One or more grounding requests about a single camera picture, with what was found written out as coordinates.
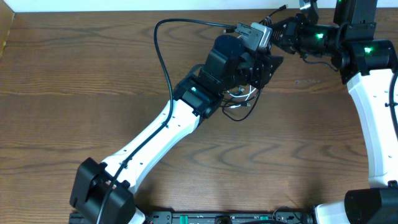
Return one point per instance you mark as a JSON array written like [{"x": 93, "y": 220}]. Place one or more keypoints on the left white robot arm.
[{"x": 104, "y": 192}]

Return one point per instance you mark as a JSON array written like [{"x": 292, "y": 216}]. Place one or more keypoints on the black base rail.
[{"x": 280, "y": 215}]

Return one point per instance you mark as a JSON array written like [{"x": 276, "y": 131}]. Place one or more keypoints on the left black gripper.
[{"x": 262, "y": 68}]

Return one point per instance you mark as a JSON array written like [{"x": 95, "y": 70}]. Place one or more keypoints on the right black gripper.
[{"x": 291, "y": 27}]

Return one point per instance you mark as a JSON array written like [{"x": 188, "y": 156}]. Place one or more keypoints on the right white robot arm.
[{"x": 368, "y": 67}]

